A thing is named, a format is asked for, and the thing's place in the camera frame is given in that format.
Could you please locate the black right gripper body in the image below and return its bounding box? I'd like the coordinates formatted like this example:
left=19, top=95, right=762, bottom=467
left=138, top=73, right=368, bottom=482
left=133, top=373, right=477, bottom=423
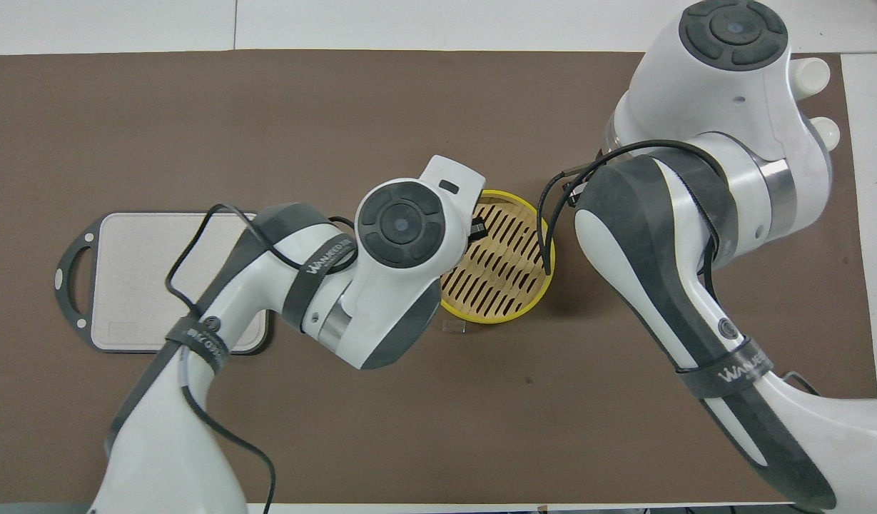
left=562, top=168, right=592, bottom=209

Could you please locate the yellow bamboo steamer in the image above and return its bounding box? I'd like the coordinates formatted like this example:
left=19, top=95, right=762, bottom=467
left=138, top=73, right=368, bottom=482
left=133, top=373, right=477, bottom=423
left=438, top=189, right=555, bottom=326

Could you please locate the brown table mat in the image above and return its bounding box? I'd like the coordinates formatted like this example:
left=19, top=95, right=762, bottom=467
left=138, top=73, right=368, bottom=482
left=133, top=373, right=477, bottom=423
left=0, top=49, right=877, bottom=505

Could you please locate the white plastic cup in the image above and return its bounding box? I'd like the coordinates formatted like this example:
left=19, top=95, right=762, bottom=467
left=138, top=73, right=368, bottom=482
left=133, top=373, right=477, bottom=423
left=786, top=57, right=831, bottom=99
left=809, top=116, right=842, bottom=152

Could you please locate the white cutting board grey rim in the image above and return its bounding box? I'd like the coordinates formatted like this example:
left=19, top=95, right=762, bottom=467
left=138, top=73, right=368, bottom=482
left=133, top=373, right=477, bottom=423
left=54, top=211, right=275, bottom=356

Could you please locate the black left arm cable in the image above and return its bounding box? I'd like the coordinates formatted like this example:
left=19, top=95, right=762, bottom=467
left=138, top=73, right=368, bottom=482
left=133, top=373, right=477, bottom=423
left=165, top=203, right=276, bottom=514

